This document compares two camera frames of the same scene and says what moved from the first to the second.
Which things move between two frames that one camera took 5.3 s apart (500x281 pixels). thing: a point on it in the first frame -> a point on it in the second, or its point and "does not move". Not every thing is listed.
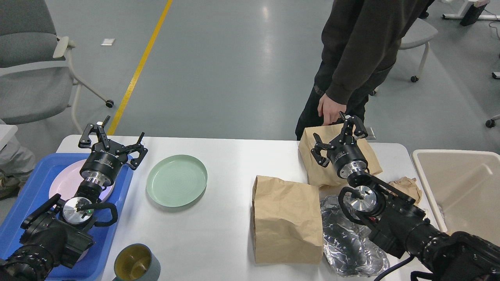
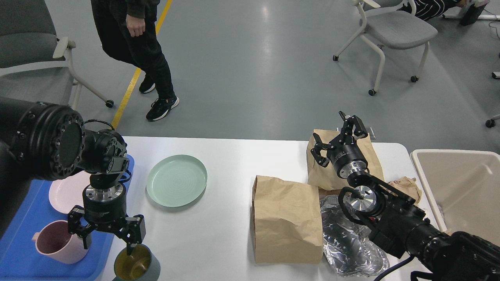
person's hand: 329,110 -> 136,26
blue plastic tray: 34,194 does not move
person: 361,40 -> 127,31
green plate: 177,181 does not move
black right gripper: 346,156 does not move
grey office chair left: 37,82 does not move
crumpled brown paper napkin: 408,186 does not move
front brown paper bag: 287,227 does not move
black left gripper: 102,166 -> 105,210
